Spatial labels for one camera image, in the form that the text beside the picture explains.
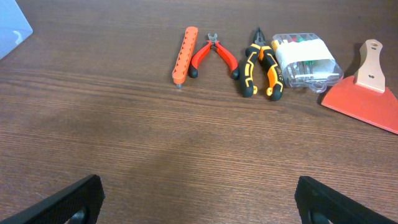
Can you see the orange bit holder strip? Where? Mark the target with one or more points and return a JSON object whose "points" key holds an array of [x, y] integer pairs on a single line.
{"points": [[179, 73]]}

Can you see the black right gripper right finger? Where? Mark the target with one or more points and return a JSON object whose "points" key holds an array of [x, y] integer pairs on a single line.
{"points": [[320, 204]]}

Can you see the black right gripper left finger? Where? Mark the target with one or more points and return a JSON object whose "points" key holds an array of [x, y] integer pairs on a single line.
{"points": [[80, 202]]}

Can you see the orange black handled pliers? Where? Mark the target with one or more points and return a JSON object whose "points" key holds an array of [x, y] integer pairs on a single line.
{"points": [[261, 51]]}

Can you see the clear plastic container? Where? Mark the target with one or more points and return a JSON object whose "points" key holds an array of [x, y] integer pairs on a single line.
{"points": [[14, 26]]}

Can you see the red scraper wooden handle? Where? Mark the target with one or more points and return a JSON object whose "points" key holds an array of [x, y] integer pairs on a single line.
{"points": [[364, 95]]}

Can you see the clear screwdriver bit case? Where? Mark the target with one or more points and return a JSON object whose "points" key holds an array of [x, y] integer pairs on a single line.
{"points": [[306, 62]]}

